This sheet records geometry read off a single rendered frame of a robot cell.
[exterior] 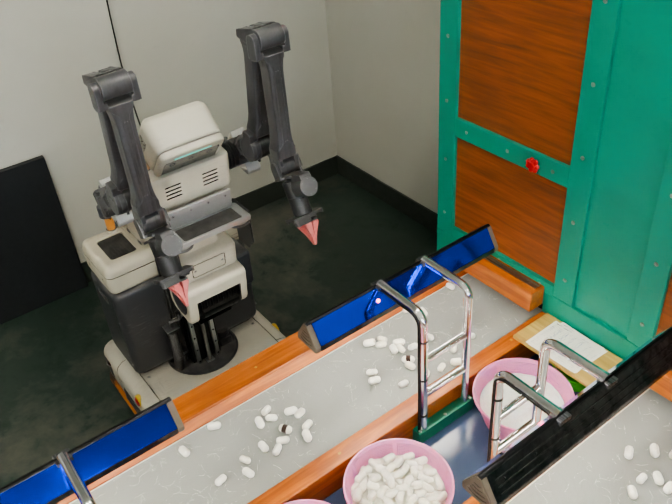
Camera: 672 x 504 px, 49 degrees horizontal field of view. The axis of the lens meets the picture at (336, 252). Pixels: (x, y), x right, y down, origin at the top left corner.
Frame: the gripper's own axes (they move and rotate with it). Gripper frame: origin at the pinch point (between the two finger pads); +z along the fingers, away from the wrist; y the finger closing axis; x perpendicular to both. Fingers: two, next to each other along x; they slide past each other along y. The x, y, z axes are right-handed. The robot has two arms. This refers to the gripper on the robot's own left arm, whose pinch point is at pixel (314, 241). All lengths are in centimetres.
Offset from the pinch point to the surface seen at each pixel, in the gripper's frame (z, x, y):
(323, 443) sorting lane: 43, -27, -32
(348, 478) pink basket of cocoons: 49, -39, -34
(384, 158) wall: 6, 144, 131
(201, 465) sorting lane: 36, -14, -60
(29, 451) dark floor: 50, 119, -92
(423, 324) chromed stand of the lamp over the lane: 18, -54, -8
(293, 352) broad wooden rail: 26.8, -0.8, -19.7
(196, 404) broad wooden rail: 26, 0, -52
